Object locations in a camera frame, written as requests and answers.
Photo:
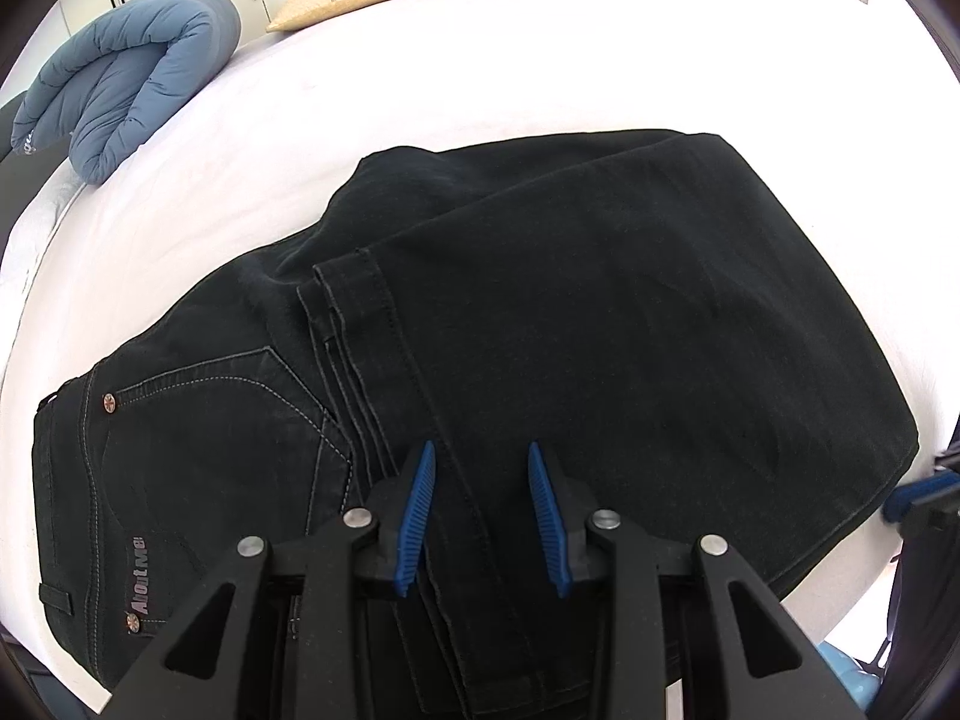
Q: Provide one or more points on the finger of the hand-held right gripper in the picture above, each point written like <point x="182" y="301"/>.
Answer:
<point x="911" y="501"/>
<point x="949" y="448"/>

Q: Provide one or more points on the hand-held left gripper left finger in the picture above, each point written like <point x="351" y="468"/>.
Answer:
<point x="414" y="521"/>

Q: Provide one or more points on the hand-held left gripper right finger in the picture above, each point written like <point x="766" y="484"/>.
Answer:
<point x="549" y="521"/>

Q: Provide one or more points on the black pants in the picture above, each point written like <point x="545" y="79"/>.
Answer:
<point x="600" y="300"/>

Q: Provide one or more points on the white bed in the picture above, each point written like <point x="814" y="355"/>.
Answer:
<point x="450" y="75"/>

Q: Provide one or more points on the yellow pillow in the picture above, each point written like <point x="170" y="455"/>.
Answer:
<point x="337" y="4"/>

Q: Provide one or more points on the blue folded duvet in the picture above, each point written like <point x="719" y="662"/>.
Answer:
<point x="127" y="75"/>

